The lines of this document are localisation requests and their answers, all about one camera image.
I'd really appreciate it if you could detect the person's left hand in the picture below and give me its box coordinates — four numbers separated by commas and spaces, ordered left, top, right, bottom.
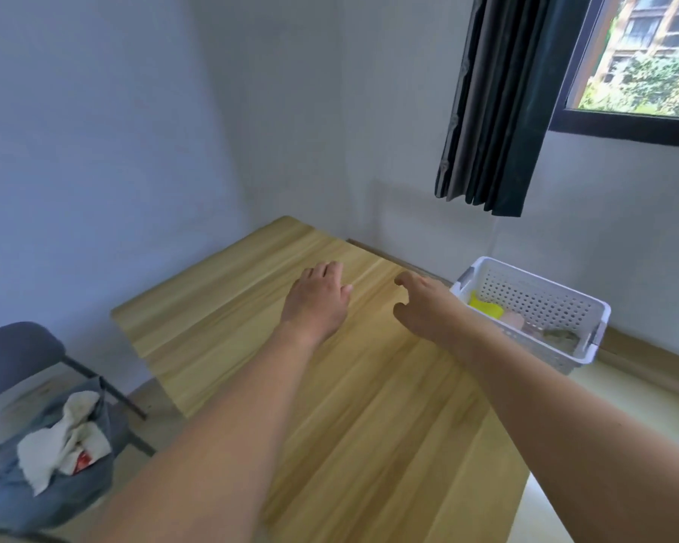
280, 261, 353, 337

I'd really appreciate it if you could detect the person's right hand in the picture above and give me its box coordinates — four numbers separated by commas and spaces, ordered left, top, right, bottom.
393, 273, 472, 352

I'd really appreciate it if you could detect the person's right forearm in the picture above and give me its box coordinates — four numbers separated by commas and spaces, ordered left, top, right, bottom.
433, 316, 679, 543

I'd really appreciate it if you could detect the person's left forearm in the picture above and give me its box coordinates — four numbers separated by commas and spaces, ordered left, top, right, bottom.
85, 321, 324, 543

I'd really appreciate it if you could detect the yellow item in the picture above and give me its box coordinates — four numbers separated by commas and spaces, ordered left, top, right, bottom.
469, 291, 505, 319

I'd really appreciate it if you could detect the white perforated plastic basket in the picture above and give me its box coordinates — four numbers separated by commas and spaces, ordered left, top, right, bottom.
450, 256, 612, 375

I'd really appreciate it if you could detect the grey-green cloth item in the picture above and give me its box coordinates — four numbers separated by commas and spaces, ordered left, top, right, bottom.
541, 329, 581, 353

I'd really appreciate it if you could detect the dark grey curtain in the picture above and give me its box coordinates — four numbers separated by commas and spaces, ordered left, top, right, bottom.
435, 0, 595, 218

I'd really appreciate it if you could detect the grey chair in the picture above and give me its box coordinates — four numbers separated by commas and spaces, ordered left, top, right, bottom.
0, 321, 157, 460

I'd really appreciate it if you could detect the crumpled white tissue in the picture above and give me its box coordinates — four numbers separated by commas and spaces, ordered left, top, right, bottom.
17, 390, 112, 496

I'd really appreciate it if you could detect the black-framed window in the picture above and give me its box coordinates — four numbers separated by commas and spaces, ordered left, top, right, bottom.
549, 0, 679, 150

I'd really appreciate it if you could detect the grey trash bag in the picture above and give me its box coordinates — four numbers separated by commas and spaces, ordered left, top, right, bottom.
0, 376, 130, 533

